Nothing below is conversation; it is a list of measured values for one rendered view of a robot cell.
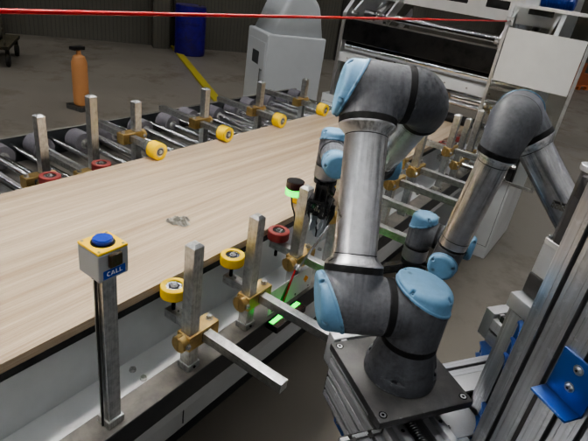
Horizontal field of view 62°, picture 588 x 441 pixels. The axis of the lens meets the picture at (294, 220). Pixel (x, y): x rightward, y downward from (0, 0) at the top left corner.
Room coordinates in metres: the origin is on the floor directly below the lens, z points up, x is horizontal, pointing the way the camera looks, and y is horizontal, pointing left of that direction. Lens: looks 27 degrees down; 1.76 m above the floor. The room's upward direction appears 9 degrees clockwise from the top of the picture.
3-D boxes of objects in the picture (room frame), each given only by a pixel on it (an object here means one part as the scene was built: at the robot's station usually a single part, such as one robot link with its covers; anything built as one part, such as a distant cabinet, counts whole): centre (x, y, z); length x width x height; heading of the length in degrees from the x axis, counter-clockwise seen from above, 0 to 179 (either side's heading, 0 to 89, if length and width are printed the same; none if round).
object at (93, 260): (0.83, 0.37, 1.18); 0.07 x 0.07 x 0.08; 58
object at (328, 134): (1.39, -0.08, 1.31); 0.09 x 0.08 x 0.11; 6
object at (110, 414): (0.83, 0.37, 0.92); 0.05 x 0.05 x 0.45; 58
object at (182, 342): (1.07, 0.23, 0.81); 0.14 x 0.06 x 0.05; 148
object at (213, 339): (1.04, 0.14, 0.80); 0.44 x 0.03 x 0.04; 58
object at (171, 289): (1.14, 0.31, 0.85); 0.08 x 0.08 x 0.11
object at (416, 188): (2.12, -0.49, 0.95); 0.50 x 0.04 x 0.04; 58
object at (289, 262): (1.50, -0.04, 0.84); 0.14 x 0.06 x 0.05; 148
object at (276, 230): (1.57, 0.05, 0.85); 0.08 x 0.08 x 0.11
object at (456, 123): (2.75, -0.81, 0.92); 0.04 x 0.04 x 0.48; 58
